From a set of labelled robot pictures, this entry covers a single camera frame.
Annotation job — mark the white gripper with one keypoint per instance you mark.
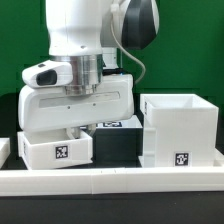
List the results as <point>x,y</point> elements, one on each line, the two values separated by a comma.
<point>47,109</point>

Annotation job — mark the white front drawer tray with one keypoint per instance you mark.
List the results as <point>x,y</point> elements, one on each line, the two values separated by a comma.
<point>54,149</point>

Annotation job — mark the white drawer cabinet box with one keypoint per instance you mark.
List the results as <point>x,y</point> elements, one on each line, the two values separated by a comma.
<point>179,130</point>

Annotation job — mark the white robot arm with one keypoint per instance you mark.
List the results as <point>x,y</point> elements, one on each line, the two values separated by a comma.
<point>69,90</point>

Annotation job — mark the white left fence block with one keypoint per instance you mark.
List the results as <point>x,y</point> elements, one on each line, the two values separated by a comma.
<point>4,150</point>

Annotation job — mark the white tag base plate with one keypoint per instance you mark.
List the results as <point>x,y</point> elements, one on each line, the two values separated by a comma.
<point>133,122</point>

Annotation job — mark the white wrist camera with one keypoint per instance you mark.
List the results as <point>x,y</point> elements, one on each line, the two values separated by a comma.
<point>48,74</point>

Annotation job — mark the white front fence wall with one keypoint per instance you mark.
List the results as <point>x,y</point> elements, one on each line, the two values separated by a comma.
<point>107,181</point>

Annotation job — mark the white fence wall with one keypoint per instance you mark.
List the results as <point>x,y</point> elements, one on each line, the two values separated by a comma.
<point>219,158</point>
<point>107,181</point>

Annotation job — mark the white right fence wall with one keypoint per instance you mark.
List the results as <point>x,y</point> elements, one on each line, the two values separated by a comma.
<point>219,158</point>

